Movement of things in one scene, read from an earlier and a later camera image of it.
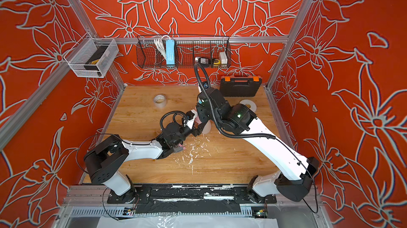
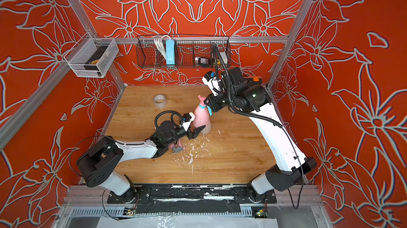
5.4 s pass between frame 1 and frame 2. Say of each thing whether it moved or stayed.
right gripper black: moved
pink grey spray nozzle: stayed
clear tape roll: stayed
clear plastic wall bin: stayed
